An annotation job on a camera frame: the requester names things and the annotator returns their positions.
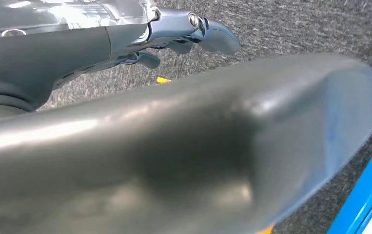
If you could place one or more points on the blue shelf cart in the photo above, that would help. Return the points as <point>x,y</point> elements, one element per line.
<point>366,193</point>

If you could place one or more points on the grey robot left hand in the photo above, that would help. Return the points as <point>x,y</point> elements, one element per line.
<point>140,155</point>

